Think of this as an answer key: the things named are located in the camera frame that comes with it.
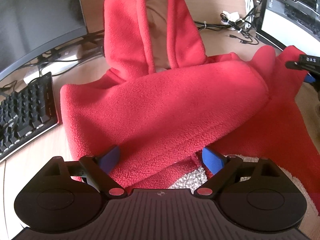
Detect red fleece hooded garment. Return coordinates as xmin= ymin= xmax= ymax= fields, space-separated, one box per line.
xmin=60 ymin=0 xmax=320 ymax=217

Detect white glass-sided computer case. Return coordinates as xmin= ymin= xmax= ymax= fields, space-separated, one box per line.
xmin=256 ymin=0 xmax=320 ymax=52

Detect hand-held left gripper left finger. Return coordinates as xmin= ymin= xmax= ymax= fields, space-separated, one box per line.
xmin=41 ymin=144 xmax=127 ymax=199

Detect black monitor cables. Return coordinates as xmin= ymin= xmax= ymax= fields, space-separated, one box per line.
xmin=0 ymin=30 xmax=105 ymax=98

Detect crumpled white paper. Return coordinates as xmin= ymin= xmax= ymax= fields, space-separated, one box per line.
xmin=220 ymin=10 xmax=240 ymax=24

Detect black keyboard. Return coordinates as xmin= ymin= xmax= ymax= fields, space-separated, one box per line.
xmin=0 ymin=72 xmax=60 ymax=162

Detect white power strip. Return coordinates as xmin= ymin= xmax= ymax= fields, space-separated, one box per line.
xmin=24 ymin=45 xmax=85 ymax=83

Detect black cable bundle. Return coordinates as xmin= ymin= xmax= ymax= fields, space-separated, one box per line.
xmin=194 ymin=1 xmax=264 ymax=46

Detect black curved monitor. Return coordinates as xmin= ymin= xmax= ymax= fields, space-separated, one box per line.
xmin=0 ymin=0 xmax=88 ymax=80

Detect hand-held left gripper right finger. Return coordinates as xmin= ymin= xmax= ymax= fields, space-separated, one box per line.
xmin=194 ymin=146 xmax=285 ymax=199

